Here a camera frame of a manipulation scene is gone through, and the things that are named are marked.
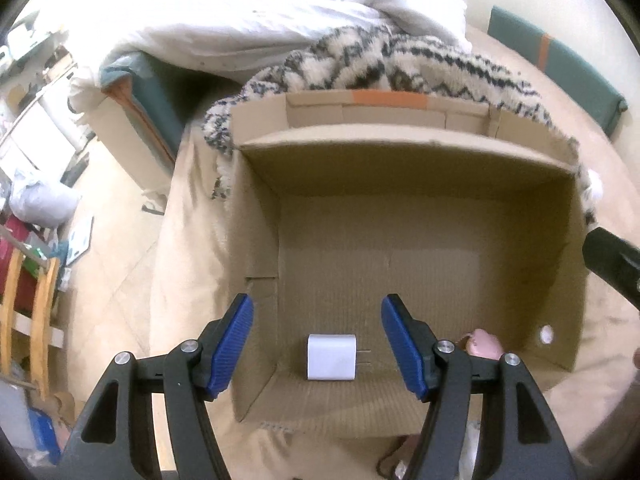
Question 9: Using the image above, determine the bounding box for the white USB charger cube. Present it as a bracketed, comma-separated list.
[306, 334, 371, 382]

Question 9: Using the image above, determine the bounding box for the pink heart-shaped object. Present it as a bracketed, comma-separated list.
[458, 328, 504, 361]

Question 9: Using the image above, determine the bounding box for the brown cardboard box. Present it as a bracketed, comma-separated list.
[227, 90, 587, 438]

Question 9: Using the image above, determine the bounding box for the teal cushion with orange stripe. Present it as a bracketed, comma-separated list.
[487, 6, 628, 136]

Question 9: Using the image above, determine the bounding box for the white plastic bag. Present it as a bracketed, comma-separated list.
[9, 174, 78, 229]

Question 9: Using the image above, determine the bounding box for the black-patterned fuzzy blanket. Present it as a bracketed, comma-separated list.
[202, 26, 579, 200]

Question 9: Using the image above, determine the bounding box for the wooden chair frame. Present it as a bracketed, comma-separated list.
[1, 247, 60, 401]

